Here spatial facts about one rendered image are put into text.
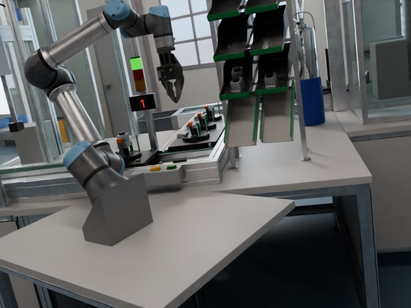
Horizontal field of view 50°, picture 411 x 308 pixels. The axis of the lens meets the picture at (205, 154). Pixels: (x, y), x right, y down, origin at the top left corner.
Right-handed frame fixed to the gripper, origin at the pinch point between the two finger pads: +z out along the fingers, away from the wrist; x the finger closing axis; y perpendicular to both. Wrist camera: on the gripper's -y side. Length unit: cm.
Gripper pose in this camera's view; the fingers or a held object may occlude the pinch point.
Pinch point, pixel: (176, 99)
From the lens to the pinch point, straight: 176.5
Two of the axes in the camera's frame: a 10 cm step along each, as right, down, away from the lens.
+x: 9.7, -1.1, -2.0
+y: -1.6, 2.7, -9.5
